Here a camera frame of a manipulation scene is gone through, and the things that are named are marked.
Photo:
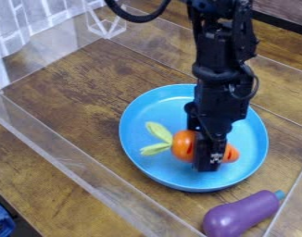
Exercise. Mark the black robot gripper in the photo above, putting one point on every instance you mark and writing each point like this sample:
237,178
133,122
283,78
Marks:
223,96

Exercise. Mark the orange toy carrot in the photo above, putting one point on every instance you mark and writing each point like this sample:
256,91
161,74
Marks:
180,143

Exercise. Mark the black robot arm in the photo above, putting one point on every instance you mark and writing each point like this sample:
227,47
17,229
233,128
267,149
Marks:
224,35

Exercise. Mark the blue plastic plate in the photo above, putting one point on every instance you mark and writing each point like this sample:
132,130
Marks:
161,105

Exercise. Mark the purple toy eggplant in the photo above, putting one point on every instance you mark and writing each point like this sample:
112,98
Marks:
232,219

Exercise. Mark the blue object at corner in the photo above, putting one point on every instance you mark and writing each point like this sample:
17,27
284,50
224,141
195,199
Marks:
8,224

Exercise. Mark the white grid curtain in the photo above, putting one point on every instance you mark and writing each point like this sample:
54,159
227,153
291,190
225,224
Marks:
41,30

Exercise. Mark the clear acrylic enclosure wall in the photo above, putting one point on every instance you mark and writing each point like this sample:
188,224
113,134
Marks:
66,175

